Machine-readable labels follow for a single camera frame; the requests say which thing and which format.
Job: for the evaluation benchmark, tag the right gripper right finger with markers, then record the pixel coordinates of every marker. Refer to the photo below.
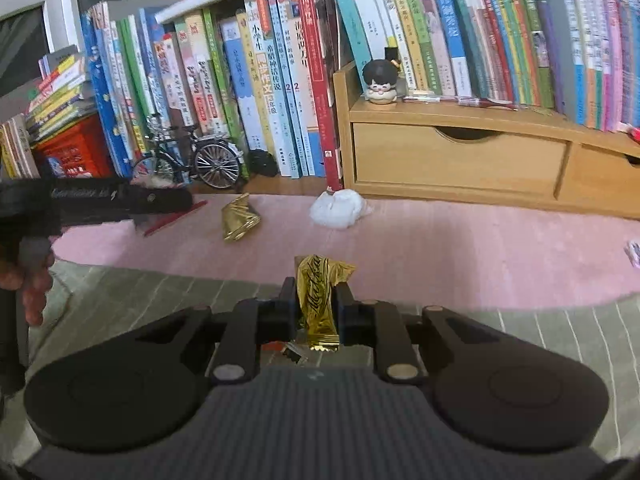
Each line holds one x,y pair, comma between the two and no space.
380,326

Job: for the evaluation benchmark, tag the small gold wrapper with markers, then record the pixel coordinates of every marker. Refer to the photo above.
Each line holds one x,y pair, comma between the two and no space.
239,217

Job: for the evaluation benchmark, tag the person's left hand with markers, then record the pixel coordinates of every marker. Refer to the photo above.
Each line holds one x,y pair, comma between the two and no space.
33,286

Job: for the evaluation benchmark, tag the leaning books at left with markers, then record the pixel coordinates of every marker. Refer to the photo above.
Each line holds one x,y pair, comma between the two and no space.
17,155

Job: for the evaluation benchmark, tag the miniature bicycle model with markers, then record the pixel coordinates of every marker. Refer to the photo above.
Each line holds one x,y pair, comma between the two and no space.
212,160

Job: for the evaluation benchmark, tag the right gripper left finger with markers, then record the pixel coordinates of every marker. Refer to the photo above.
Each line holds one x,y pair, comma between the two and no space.
241,333

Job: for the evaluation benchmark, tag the red plastic crate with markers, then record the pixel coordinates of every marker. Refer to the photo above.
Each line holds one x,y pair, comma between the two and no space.
78,151

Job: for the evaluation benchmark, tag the crumpled white tissue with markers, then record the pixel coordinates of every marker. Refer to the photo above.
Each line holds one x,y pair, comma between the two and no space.
339,210

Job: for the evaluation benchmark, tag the gold coffee sachet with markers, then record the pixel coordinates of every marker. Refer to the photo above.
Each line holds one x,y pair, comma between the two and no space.
316,277

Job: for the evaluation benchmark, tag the books on wooden organizer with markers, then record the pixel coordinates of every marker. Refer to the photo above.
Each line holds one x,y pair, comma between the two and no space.
577,57

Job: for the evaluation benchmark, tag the wooden drawer organizer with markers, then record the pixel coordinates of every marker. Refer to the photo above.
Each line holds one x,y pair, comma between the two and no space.
444,151

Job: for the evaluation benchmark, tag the stack of horizontal books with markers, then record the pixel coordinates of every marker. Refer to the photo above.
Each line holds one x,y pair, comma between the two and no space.
64,97

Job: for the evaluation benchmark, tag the row of upright books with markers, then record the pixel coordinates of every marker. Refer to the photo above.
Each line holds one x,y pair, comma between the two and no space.
256,72

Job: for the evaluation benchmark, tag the small candy wrapper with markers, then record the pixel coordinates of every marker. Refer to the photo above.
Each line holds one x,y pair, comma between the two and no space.
632,250

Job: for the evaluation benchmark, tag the small figurine head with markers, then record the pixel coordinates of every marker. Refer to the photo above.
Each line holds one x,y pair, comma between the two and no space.
380,82

